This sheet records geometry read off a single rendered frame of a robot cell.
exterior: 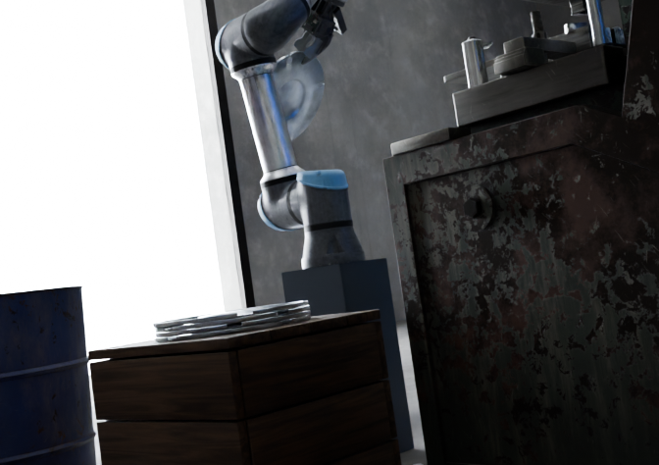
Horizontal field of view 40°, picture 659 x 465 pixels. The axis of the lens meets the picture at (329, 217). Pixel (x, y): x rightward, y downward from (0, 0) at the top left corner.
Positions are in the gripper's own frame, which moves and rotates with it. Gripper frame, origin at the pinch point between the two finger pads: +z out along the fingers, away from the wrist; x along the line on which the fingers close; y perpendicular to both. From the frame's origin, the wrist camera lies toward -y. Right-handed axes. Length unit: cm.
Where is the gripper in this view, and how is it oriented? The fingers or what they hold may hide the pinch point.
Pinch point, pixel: (304, 59)
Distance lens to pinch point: 267.1
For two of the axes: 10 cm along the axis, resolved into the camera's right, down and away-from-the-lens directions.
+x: 6.9, 5.9, -4.2
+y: -5.3, 0.2, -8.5
